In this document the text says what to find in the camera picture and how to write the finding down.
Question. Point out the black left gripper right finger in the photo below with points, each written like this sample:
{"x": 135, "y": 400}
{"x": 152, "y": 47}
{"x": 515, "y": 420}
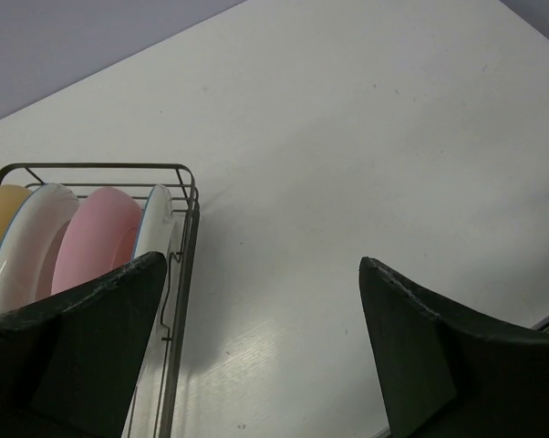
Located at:
{"x": 447, "y": 370}

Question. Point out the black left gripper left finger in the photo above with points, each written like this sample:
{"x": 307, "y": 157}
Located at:
{"x": 69, "y": 363}

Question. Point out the pink plate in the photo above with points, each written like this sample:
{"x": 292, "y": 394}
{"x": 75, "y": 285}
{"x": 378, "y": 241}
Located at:
{"x": 100, "y": 237}

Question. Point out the white strawberry pattern plate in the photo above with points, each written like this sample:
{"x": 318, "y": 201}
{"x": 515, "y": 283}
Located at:
{"x": 154, "y": 234}

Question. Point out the white plate blue rim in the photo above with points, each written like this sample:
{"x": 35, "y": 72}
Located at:
{"x": 57, "y": 205}

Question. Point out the metal wire dish rack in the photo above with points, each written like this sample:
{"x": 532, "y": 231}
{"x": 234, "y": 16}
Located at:
{"x": 151, "y": 411}

